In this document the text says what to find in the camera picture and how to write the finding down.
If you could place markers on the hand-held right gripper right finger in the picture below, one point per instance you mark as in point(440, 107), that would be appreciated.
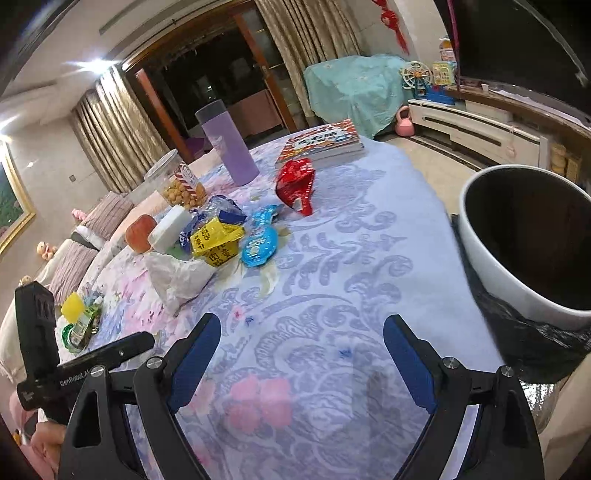
point(408, 364)

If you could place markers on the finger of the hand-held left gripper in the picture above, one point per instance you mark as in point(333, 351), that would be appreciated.
point(134, 346)

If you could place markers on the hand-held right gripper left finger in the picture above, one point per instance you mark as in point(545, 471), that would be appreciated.
point(194, 364)

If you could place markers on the white paper tissue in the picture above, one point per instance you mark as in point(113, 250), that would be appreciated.
point(178, 277)

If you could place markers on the black trash bag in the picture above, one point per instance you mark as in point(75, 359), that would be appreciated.
point(521, 350)

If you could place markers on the yellow snack packet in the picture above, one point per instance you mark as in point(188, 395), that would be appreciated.
point(214, 240)

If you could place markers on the blue spoon-shaped candy packet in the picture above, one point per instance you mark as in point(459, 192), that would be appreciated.
point(261, 242)

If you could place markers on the white rimmed trash bin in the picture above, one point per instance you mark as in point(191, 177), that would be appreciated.
point(480, 240)

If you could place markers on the blue and white wrapper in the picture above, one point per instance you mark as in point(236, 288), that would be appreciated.
point(221, 210)

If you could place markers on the red snack packet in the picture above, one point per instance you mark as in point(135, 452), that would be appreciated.
point(294, 184)

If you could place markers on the person's left hand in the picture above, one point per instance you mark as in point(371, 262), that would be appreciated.
point(50, 441)

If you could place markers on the small yellow packet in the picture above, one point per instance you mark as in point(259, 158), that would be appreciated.
point(73, 307)

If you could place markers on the small green label bottle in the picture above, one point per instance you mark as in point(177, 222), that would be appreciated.
point(85, 323)

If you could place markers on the striped mauve sofa pillow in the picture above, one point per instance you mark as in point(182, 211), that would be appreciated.
point(108, 214)
point(74, 267)

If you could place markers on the small plush toy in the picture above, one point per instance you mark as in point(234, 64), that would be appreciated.
point(46, 250)

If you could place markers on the red apple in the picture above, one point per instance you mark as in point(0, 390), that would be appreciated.
point(138, 234)

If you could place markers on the gold framed painting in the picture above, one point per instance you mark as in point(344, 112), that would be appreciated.
point(9, 203)

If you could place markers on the clear jar of snack balls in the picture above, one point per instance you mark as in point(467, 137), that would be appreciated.
point(182, 187)

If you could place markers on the gold patterned curtain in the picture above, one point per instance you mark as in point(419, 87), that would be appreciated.
point(314, 32)
point(115, 134)

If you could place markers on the grey edged book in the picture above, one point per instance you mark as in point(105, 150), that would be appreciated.
point(341, 155)

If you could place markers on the purple tumbler cup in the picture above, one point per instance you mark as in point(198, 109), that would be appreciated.
point(233, 147)

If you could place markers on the pink kettlebell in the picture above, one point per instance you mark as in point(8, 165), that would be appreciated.
point(404, 123)

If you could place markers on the colourful cartoon cover book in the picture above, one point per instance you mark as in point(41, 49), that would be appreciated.
point(321, 137)

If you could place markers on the white television cabinet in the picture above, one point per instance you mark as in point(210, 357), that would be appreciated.
point(475, 127)

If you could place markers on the blue toy base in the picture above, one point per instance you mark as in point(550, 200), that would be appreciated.
point(438, 96)

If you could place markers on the dark glass sliding door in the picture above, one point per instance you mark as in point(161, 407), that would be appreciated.
point(221, 78)

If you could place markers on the teal furniture cover cloth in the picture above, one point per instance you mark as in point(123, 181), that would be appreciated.
point(351, 87)

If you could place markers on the ferris wheel toy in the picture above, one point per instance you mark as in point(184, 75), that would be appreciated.
point(414, 78)

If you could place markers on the colourful toy house box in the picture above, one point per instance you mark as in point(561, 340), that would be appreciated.
point(443, 73)

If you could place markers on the black flat television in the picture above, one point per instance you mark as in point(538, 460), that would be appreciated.
point(508, 41)

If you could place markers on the red hanging decoration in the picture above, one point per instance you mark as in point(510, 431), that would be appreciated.
point(392, 21)

